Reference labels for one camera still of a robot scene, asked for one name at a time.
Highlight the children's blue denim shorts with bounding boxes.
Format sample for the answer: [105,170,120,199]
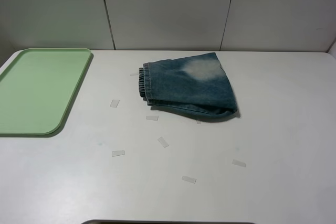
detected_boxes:
[139,52,239,122]

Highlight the light green plastic tray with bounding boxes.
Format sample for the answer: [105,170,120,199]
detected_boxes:
[1,48,93,136]

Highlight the clear tape piece upper middle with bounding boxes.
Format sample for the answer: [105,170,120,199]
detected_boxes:
[146,115,159,121]

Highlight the clear tape piece far left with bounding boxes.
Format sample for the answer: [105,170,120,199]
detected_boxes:
[110,99,120,108]

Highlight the clear tape piece bottom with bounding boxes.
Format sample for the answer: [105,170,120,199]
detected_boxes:
[182,176,197,184]

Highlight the clear tape piece right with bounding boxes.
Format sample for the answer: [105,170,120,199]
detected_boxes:
[232,159,246,167]

